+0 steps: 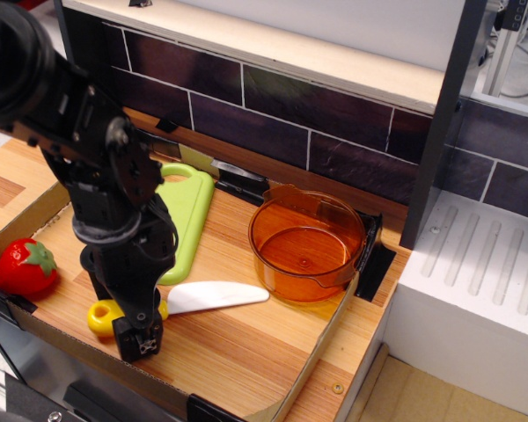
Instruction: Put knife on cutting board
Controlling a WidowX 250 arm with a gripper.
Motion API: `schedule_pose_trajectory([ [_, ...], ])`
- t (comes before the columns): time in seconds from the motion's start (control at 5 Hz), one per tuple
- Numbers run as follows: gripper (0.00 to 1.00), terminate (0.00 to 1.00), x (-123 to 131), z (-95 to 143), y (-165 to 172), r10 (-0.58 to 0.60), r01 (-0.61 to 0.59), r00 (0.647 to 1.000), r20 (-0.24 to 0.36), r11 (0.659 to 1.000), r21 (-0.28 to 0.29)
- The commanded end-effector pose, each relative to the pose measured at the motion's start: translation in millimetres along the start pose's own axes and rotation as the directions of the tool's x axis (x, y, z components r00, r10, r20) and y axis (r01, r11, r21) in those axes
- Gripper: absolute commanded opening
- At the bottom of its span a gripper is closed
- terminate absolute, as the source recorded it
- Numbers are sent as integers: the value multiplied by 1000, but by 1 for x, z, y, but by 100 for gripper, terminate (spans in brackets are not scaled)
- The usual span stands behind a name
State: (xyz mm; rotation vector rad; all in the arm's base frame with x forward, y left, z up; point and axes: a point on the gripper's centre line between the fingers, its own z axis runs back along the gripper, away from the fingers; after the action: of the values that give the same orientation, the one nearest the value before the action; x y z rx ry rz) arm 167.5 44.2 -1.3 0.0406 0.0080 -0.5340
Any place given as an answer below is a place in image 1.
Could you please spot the aluminium frame with cables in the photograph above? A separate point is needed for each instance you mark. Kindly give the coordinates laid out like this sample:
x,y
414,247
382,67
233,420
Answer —
x,y
504,69

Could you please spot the green plastic cutting board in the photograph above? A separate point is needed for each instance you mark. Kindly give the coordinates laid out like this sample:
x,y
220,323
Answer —
x,y
187,194

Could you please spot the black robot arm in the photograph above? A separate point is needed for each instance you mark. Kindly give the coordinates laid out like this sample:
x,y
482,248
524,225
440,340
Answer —
x,y
94,151

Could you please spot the white toy sink drainboard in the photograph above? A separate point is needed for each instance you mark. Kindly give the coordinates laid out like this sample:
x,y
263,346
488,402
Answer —
x,y
460,310

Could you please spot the yellow handled white toy knife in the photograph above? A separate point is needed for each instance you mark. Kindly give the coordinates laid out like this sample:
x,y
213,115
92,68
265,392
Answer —
x,y
184,298

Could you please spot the cardboard fence with black tape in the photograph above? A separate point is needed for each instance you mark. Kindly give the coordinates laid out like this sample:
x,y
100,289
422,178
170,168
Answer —
x,y
227,340

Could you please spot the red toy strawberry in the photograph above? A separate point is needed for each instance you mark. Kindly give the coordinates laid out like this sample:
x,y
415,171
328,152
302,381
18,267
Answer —
x,y
27,267

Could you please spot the orange transparent plastic pot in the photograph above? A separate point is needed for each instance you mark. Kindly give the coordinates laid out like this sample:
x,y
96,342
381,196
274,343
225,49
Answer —
x,y
306,244

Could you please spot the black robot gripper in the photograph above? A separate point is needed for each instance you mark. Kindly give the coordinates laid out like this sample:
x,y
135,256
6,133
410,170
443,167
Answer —
x,y
128,262

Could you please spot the dark tiled backsplash shelf unit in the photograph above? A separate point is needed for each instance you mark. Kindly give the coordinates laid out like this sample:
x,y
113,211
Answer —
x,y
305,112

